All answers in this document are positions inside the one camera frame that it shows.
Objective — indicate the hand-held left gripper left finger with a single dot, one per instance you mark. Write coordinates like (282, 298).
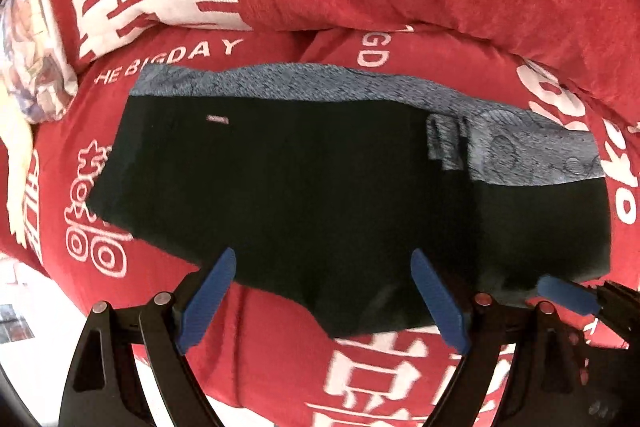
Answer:
(207, 299)

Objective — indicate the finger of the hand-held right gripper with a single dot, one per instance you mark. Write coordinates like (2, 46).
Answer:
(567, 294)

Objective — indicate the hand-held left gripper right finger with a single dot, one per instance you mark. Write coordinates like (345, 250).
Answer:
(440, 302)

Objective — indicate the black pants with blue-grey trim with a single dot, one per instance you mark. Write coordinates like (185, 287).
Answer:
(300, 192)

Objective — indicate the red printed bed sheet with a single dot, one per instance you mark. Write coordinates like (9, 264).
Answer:
(260, 357)

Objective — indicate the cream plush cushion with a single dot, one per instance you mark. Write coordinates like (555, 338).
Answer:
(17, 167)

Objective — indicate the colourful printed pillow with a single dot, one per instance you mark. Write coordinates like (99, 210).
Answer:
(32, 57)

